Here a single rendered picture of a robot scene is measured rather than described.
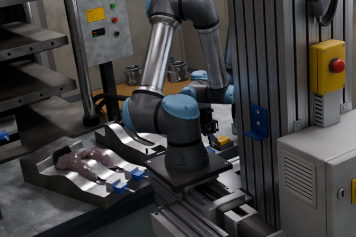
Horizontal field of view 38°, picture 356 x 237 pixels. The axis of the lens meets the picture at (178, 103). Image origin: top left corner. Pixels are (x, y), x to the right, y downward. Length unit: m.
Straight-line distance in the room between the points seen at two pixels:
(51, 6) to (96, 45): 2.63
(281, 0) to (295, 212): 0.58
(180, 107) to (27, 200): 0.88
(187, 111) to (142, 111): 0.16
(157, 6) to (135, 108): 0.38
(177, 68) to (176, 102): 3.80
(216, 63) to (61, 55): 3.84
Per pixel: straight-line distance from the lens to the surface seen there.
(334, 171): 1.33
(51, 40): 2.78
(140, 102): 1.73
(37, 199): 2.24
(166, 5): 1.86
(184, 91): 2.05
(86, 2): 2.91
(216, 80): 1.98
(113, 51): 3.02
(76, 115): 3.10
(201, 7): 1.83
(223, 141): 2.39
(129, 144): 2.35
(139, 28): 5.95
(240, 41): 1.54
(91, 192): 2.08
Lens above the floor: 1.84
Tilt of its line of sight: 20 degrees down
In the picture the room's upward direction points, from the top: 7 degrees counter-clockwise
